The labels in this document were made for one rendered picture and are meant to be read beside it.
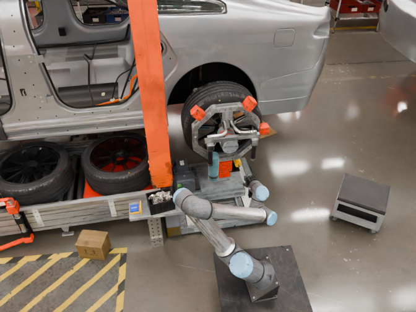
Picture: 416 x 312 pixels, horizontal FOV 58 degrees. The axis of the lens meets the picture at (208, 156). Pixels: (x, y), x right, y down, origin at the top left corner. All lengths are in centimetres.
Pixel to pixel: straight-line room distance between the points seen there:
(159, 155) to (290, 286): 132
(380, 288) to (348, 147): 175
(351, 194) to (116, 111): 212
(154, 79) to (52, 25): 252
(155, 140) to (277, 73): 120
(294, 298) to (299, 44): 192
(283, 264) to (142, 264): 114
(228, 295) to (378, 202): 153
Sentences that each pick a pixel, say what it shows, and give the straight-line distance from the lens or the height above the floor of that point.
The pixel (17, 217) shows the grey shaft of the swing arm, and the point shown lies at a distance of 337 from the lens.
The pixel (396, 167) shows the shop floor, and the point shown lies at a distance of 444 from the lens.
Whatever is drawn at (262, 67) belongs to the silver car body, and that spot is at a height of 123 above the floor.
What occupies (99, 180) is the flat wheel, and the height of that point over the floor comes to 46.
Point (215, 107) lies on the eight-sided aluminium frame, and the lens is 283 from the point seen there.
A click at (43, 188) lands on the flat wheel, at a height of 47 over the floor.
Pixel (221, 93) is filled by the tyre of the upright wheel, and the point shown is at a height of 118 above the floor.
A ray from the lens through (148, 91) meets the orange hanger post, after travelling 249.
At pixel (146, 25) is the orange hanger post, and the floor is 184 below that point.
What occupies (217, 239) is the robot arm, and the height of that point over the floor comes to 71.
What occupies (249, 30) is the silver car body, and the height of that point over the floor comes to 155.
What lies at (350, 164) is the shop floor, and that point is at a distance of 427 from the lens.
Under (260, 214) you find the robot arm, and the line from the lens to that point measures 240.
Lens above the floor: 267
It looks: 41 degrees down
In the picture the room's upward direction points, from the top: straight up
